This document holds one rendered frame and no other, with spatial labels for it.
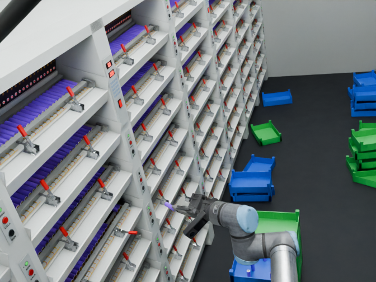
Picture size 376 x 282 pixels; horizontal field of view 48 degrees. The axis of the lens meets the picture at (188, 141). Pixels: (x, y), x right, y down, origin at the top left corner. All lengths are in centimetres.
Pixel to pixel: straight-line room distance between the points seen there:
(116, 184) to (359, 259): 163
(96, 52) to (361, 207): 219
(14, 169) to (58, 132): 21
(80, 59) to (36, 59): 35
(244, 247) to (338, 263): 128
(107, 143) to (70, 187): 28
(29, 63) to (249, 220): 87
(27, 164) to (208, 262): 179
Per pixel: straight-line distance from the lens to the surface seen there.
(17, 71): 124
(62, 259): 147
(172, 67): 227
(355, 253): 284
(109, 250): 172
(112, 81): 165
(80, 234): 154
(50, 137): 136
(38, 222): 134
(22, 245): 127
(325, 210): 313
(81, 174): 149
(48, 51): 135
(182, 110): 237
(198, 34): 273
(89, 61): 161
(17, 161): 127
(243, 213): 150
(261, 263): 232
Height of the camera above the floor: 199
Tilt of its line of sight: 29 degrees down
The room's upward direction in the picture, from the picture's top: 12 degrees counter-clockwise
